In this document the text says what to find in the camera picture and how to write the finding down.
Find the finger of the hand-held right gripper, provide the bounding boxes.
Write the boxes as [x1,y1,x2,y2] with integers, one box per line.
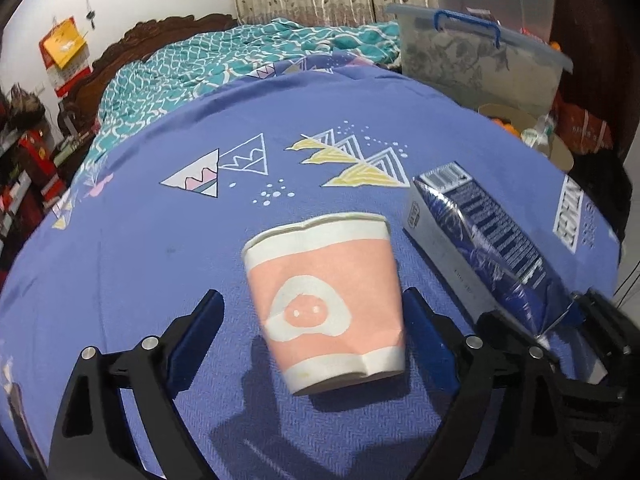
[555,377,628,402]
[572,290,635,361]

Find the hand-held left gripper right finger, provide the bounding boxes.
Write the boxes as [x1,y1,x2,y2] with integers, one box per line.
[402,287,591,480]

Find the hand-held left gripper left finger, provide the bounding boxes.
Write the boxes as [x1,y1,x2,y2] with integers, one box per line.
[47,289,225,480]

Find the pink and white paper cup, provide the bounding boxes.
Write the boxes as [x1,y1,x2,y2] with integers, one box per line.
[241,212,407,396]

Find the blue and silver carton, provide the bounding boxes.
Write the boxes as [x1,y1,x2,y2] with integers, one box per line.
[402,161,608,383]

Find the beige plastic bin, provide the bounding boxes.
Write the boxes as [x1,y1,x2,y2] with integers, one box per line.
[477,103,576,173]

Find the blue printed bed sheet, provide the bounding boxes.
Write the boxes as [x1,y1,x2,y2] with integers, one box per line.
[0,50,626,480]

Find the brown red box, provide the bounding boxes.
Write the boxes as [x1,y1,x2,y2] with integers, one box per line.
[555,100,616,151]

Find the small plastic bottle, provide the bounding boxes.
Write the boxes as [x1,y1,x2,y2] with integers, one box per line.
[521,115,557,153]

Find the red boxes stack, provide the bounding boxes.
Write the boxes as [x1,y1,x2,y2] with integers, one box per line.
[17,130,68,201]

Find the teal patterned blanket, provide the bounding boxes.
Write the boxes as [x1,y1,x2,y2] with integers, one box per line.
[82,17,403,161]

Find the carved wooden headboard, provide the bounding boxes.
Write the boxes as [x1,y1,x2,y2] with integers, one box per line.
[57,12,241,136]

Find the clear storage bin blue handle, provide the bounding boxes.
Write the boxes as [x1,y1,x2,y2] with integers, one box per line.
[385,2,575,116]

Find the red wall hanging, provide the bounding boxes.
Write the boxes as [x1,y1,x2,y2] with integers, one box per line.
[51,65,94,97]

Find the yellow wall calendar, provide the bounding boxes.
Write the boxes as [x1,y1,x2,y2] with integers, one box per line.
[39,16,91,68]

